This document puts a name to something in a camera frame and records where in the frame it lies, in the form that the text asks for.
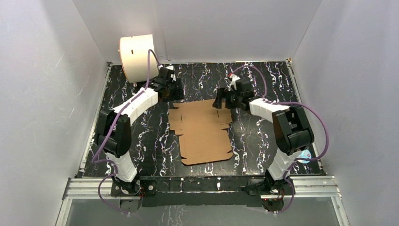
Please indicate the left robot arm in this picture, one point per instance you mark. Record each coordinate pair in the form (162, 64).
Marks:
(113, 130)

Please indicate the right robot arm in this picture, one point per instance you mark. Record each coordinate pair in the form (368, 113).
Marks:
(292, 129)

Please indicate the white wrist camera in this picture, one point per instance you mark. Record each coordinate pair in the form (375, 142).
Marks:
(233, 82)
(171, 67)

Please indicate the cream cylindrical wooden box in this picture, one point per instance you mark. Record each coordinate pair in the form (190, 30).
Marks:
(135, 58)

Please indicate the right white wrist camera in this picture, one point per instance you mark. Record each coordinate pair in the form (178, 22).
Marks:
(233, 82)

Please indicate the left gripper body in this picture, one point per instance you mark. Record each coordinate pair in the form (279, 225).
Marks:
(176, 90)

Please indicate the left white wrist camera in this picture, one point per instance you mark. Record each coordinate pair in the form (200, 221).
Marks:
(171, 67)

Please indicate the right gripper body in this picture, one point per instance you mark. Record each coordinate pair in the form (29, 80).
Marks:
(233, 99)

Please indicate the brown cardboard box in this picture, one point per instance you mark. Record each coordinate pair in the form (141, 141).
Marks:
(202, 130)

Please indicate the blue white packaged item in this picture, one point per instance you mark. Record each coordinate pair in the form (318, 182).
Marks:
(305, 155)

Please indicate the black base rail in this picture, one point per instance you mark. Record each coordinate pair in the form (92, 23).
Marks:
(254, 191)

